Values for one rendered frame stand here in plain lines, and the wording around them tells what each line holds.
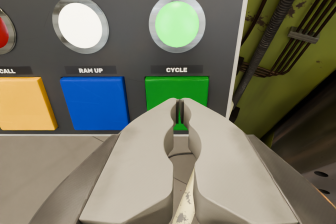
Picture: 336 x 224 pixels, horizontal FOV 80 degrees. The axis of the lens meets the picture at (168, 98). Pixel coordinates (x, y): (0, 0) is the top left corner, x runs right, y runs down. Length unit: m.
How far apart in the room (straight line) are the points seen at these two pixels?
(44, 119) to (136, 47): 0.16
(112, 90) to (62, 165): 1.20
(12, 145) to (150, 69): 1.46
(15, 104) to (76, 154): 1.11
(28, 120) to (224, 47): 0.26
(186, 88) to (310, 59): 0.38
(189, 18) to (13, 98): 0.23
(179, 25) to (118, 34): 0.07
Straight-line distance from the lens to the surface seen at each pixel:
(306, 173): 0.58
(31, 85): 0.29
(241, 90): 0.65
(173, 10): 0.22
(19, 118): 0.33
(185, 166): 1.26
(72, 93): 0.27
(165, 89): 0.24
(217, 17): 0.23
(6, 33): 0.28
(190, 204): 0.59
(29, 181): 1.50
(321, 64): 0.57
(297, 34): 0.50
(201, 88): 0.24
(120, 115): 0.26
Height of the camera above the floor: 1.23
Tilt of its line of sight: 59 degrees down
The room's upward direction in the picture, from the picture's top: 3 degrees counter-clockwise
